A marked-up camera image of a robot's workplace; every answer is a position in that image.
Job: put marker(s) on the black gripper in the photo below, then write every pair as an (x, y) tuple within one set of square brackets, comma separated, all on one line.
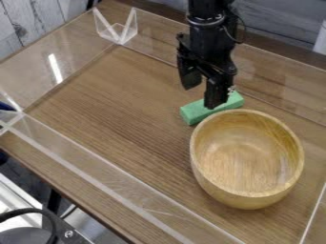
[(204, 54)]

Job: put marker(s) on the green rectangular block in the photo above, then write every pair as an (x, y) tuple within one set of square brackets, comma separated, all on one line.
[(194, 112)]

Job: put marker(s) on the light wooden bowl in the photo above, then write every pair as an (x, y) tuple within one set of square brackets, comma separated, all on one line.
[(248, 158)]

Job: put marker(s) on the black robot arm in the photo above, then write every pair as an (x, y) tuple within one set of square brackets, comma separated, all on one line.
[(209, 7)]

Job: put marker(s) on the black table leg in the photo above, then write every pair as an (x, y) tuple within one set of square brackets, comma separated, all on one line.
[(54, 202)]

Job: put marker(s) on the clear acrylic tray wall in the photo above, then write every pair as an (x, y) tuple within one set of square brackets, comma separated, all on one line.
[(94, 125)]

